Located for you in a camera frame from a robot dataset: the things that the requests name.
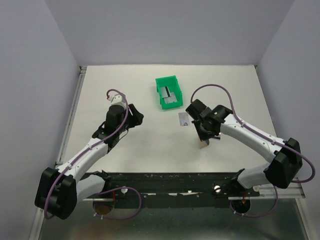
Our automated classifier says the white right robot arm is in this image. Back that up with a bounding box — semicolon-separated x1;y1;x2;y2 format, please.
186;99;303;196

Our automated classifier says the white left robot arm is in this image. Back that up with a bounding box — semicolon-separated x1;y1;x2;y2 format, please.
34;104;144;220

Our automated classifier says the silver card on table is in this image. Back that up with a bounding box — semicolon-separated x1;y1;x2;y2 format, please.
178;112;191;127

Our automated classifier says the green plastic bin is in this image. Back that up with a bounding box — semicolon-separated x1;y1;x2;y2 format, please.
155;75;184;110

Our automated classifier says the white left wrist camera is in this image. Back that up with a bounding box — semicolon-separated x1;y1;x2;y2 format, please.
107;93;126;109

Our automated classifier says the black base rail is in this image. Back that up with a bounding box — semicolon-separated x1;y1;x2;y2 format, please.
94;171;260;209

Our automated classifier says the aluminium frame rail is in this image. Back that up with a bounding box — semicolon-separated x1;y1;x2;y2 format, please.
228;178;306;201

